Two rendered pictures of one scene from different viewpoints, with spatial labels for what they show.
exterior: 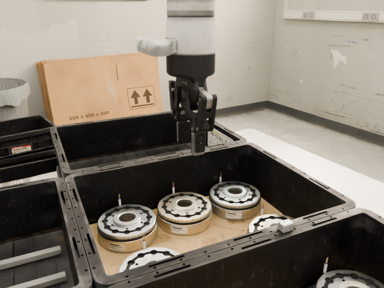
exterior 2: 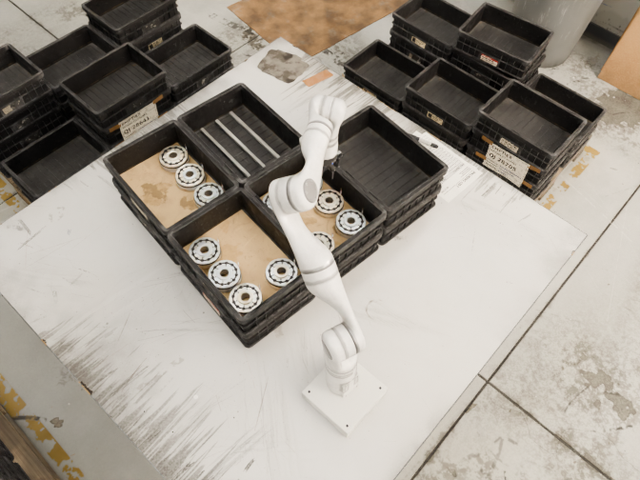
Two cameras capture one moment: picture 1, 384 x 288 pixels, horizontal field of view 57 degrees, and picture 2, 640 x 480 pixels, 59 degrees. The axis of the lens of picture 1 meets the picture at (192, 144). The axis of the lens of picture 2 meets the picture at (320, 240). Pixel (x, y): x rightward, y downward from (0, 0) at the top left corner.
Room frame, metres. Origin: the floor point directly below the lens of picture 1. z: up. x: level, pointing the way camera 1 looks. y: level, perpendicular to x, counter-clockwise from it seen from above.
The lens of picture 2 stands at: (0.19, -1.08, 2.45)
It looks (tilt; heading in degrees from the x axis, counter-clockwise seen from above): 58 degrees down; 72
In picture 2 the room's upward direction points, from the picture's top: 3 degrees clockwise
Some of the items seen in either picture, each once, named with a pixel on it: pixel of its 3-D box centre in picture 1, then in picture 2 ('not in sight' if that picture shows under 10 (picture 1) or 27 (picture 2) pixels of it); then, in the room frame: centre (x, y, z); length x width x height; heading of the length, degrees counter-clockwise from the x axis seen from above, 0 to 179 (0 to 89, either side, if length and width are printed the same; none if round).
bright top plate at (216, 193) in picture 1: (234, 194); (350, 221); (0.62, -0.09, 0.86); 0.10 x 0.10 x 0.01
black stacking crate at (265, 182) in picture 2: (200, 221); (313, 210); (0.51, -0.01, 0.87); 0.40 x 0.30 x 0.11; 115
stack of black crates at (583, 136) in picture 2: not in sight; (550, 121); (2.00, 0.63, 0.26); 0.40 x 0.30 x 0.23; 122
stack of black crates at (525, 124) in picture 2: not in sight; (516, 149); (1.66, 0.42, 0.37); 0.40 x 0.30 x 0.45; 122
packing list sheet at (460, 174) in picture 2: not in sight; (434, 164); (1.07, 0.19, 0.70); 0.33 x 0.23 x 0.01; 122
